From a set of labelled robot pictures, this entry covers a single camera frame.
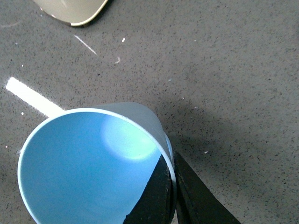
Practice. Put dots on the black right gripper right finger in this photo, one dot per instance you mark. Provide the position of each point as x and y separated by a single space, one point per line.
195 202

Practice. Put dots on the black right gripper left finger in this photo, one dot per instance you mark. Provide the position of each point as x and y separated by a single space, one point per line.
155 204

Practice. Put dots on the light blue plastic cup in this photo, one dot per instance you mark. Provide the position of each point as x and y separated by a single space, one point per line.
91 165

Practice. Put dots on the cream toaster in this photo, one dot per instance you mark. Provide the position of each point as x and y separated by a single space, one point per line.
74 12

